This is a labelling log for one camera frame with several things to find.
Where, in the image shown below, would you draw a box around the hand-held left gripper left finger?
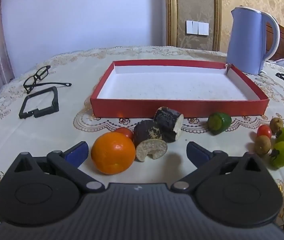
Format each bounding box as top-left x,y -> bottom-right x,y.
6,141 -> 105,194

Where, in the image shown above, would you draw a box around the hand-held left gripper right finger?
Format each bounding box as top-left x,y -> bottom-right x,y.
171,142 -> 270,194

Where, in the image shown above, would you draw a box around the brown longan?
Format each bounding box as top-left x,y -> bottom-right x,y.
269,117 -> 284,132
254,135 -> 271,155

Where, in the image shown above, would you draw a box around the red cherry tomato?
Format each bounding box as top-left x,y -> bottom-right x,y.
114,127 -> 134,140
257,125 -> 272,139

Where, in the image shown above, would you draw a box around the orange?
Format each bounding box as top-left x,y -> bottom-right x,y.
91,132 -> 136,175

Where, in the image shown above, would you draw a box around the dark sugarcane piece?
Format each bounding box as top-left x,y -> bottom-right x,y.
154,107 -> 184,142

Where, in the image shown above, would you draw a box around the dark sugarcane piece bitten end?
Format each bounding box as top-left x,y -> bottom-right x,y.
133,120 -> 168,162

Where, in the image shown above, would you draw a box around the red shallow box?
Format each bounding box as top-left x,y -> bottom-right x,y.
90,59 -> 269,118

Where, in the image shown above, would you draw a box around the green cut fruit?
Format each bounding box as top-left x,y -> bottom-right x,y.
207,112 -> 232,135

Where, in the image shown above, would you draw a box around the black eyeglasses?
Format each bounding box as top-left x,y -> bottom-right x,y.
23,65 -> 72,93

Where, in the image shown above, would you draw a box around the cream embroidered tablecloth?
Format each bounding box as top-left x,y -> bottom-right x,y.
0,45 -> 284,230

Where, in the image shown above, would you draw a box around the blue electric kettle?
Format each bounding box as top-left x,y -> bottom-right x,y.
226,6 -> 280,75

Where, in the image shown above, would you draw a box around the black rectangular frame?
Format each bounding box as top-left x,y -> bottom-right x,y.
19,86 -> 59,119

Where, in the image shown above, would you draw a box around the white light switch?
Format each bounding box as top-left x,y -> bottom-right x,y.
186,20 -> 209,36

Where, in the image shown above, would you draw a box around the gold wall frame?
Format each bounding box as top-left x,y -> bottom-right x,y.
164,0 -> 222,52

